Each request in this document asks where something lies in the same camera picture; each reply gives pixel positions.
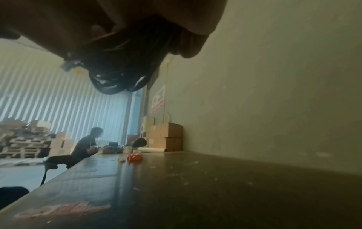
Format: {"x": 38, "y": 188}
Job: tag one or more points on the person's right hand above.
{"x": 56, "y": 20}

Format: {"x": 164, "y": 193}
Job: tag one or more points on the black glossy device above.
{"x": 124, "y": 60}

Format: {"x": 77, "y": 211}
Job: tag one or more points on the stack of pale cardboard boxes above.
{"x": 62, "y": 144}

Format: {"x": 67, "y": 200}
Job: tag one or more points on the stack of wooden pallets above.
{"x": 22, "y": 140}

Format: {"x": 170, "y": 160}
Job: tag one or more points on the pale cardboard box stack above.
{"x": 148, "y": 125}

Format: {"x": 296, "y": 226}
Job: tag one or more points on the grey bundle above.
{"x": 110, "y": 149}

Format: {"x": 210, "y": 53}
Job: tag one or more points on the black office chair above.
{"x": 49, "y": 166}

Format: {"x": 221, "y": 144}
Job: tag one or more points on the white cup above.
{"x": 128, "y": 149}

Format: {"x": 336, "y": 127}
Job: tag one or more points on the black round object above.
{"x": 140, "y": 142}

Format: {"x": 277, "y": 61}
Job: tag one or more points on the small white object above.
{"x": 121, "y": 159}

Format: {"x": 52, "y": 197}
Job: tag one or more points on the brown cardboard box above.
{"x": 169, "y": 144}
{"x": 166, "y": 130}

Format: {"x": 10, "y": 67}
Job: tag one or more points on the red small packet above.
{"x": 134, "y": 157}

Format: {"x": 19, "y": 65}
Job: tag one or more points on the clear film roll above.
{"x": 151, "y": 149}

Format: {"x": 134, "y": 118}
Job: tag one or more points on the black chair back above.
{"x": 12, "y": 196}

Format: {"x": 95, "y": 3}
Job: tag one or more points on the red white wall sign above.
{"x": 158, "y": 99}

